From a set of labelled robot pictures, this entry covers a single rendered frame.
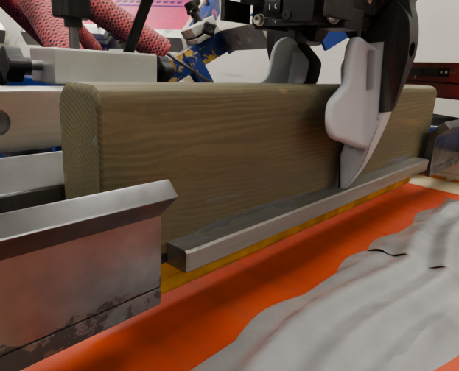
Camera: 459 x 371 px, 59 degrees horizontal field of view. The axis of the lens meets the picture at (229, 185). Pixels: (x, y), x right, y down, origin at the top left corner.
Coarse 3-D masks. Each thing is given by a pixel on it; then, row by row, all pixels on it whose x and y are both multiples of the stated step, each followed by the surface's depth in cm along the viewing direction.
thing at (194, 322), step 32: (256, 256) 25; (288, 256) 26; (320, 256) 26; (192, 288) 21; (224, 288) 21; (256, 288) 22; (288, 288) 22; (128, 320) 18; (160, 320) 18; (192, 320) 19; (224, 320) 19; (64, 352) 16; (96, 352) 16; (128, 352) 16; (160, 352) 16; (192, 352) 17
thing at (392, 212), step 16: (400, 192) 41; (416, 192) 41; (432, 192) 41; (448, 192) 42; (352, 208) 35; (368, 208) 35; (384, 208) 36; (400, 208) 36; (416, 208) 36; (320, 224) 31; (336, 224) 31; (352, 224) 32; (368, 224) 32; (384, 224) 32; (400, 224) 32; (336, 240) 28; (352, 240) 28; (368, 240) 29
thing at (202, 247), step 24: (384, 168) 33; (408, 168) 34; (312, 192) 25; (336, 192) 26; (360, 192) 28; (240, 216) 21; (264, 216) 21; (288, 216) 22; (312, 216) 24; (192, 240) 18; (216, 240) 18; (240, 240) 19; (192, 264) 17
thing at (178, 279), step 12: (408, 180) 42; (384, 192) 37; (348, 204) 32; (324, 216) 30; (300, 228) 27; (264, 240) 25; (276, 240) 26; (240, 252) 23; (252, 252) 24; (216, 264) 22; (168, 276) 19; (180, 276) 20; (192, 276) 21; (168, 288) 19
